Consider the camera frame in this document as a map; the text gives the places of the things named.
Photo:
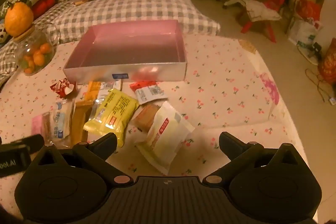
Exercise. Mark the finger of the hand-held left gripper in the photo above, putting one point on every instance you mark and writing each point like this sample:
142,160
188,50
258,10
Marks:
31,142

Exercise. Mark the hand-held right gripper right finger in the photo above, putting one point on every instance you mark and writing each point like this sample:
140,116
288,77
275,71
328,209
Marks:
227,141

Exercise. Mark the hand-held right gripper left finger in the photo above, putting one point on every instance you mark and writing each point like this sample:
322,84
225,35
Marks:
109,141

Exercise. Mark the pink snack packet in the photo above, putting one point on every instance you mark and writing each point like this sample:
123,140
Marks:
37,124

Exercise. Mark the bright yellow snack packet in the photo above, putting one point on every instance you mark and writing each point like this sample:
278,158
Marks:
115,111

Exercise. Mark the gold snack bar packet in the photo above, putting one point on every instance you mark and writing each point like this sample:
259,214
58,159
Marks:
80,121

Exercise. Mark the clear packet of brown biscuits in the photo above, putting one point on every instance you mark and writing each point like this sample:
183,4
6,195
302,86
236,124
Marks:
145,117

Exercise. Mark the orange yellow snack packet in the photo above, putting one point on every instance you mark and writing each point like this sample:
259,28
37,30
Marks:
93,87

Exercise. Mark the cream white pastry packet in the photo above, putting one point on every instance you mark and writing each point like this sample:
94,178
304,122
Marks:
165,140

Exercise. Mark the red white barcode snack packet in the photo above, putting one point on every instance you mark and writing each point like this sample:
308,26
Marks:
149,92

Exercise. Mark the pink and silver box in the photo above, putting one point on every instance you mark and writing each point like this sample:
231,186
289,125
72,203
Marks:
126,70

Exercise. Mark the cherry print bed sheet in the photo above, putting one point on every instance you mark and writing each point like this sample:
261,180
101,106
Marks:
223,77

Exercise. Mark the orange fruit shaped jar lid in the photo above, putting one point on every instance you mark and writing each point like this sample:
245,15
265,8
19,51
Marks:
18,18

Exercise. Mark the red patterned bag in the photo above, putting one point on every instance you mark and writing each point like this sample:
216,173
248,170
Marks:
328,64

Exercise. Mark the white plastic bag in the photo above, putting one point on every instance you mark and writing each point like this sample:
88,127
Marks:
302,32

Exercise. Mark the crumpled paper sheet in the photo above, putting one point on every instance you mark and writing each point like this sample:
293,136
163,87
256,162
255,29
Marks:
257,10

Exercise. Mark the small red cushion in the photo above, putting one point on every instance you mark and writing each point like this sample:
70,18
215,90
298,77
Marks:
44,5

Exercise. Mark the red orange bag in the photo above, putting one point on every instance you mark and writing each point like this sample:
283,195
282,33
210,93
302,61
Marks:
308,10

